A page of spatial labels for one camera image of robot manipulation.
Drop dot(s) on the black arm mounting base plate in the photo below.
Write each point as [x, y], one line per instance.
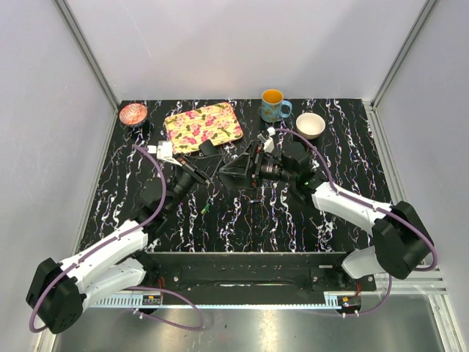
[318, 272]

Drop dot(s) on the black remote control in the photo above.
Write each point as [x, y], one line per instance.
[224, 179]

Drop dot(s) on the slotted aluminium cable duct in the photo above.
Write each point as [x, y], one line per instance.
[280, 297]

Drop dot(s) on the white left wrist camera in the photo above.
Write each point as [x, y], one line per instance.
[163, 151]

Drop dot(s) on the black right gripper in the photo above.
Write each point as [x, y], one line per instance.
[239, 167]

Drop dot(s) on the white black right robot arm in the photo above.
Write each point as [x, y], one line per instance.
[400, 241]

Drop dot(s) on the green yellow AAA battery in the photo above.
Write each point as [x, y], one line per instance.
[205, 209]

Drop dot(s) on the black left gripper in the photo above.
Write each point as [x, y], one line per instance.
[210, 164]

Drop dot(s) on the cream white bowl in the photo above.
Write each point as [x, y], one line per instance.
[310, 125]

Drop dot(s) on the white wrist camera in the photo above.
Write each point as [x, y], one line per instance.
[163, 151]
[266, 140]

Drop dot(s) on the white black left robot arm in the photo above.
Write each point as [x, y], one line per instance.
[62, 291]

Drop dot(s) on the floral rectangular tray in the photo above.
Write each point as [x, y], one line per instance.
[217, 123]

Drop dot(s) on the blue mug yellow inside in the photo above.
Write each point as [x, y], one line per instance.
[274, 107]

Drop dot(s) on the red patterned bowl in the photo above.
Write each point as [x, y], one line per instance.
[133, 114]

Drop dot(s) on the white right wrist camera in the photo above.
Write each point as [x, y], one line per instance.
[266, 140]

